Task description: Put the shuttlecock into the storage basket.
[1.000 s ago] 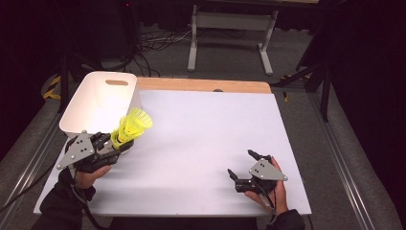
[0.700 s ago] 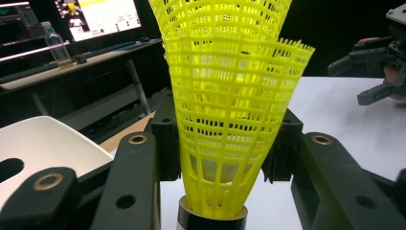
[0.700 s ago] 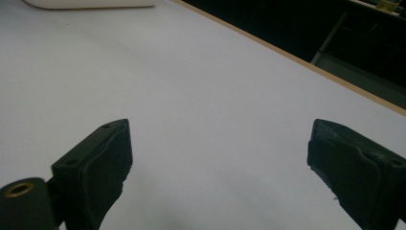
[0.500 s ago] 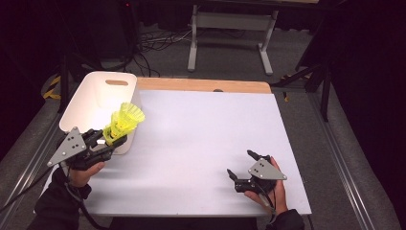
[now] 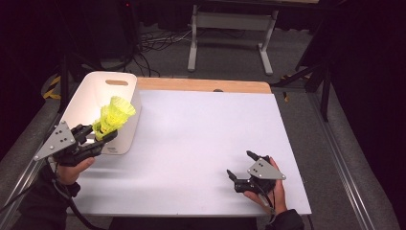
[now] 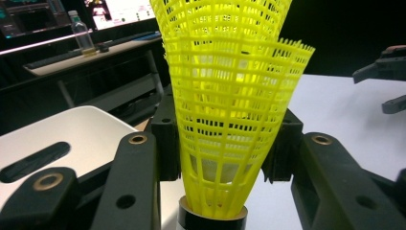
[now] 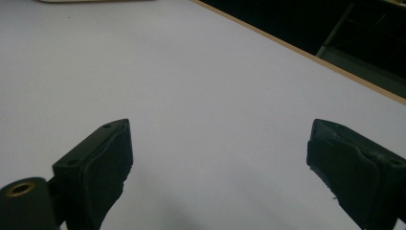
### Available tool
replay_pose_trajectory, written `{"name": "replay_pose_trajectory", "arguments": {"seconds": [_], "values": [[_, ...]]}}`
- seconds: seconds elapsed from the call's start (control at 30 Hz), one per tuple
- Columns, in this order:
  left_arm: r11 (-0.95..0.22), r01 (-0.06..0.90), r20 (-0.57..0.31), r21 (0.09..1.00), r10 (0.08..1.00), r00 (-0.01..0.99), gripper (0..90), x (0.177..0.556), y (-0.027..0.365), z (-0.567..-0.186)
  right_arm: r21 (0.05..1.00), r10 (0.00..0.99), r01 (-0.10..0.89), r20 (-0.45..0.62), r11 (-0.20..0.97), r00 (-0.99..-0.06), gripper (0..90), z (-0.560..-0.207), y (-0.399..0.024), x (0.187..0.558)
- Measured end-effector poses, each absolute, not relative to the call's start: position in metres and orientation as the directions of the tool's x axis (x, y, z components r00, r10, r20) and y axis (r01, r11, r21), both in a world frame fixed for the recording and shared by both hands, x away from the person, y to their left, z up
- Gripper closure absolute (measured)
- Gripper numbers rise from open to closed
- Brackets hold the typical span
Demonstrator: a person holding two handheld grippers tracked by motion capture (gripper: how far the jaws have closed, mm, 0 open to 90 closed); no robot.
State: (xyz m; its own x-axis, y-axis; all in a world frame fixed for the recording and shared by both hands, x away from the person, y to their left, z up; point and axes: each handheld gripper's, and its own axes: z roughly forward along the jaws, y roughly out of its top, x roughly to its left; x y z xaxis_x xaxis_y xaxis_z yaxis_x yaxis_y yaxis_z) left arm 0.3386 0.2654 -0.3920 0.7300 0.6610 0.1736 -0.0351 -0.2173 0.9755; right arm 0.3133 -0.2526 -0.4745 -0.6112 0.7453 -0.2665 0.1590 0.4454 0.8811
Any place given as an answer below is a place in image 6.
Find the white metal stand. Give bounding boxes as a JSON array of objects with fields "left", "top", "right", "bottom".
[{"left": 0, "top": 30, "right": 170, "bottom": 128}]

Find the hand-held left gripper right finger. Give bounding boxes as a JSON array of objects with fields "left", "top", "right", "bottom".
[{"left": 261, "top": 108, "right": 305, "bottom": 185}]

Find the white plastic storage bin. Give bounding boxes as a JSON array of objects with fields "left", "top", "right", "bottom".
[{"left": 0, "top": 104, "right": 140, "bottom": 212}]

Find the dark computer monitor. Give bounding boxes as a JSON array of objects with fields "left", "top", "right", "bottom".
[{"left": 0, "top": 0, "right": 72, "bottom": 40}]

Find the bright computer monitor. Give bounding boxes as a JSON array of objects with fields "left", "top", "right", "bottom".
[{"left": 83, "top": 0, "right": 158, "bottom": 32}]

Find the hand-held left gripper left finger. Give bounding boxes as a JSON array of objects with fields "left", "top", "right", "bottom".
[{"left": 150, "top": 84, "right": 182, "bottom": 182}]

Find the black keyboard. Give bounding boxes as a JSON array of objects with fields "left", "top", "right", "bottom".
[{"left": 24, "top": 47, "right": 108, "bottom": 71}]

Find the white table mat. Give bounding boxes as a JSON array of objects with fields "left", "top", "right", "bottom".
[{"left": 245, "top": 74, "right": 406, "bottom": 230}]

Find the yellow plastic shuttlecock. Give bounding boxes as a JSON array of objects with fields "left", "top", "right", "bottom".
[
  {"left": 148, "top": 0, "right": 293, "bottom": 45},
  {"left": 162, "top": 34, "right": 316, "bottom": 230}
]

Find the clear plastic water bottle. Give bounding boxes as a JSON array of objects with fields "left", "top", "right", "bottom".
[{"left": 67, "top": 10, "right": 98, "bottom": 57}]

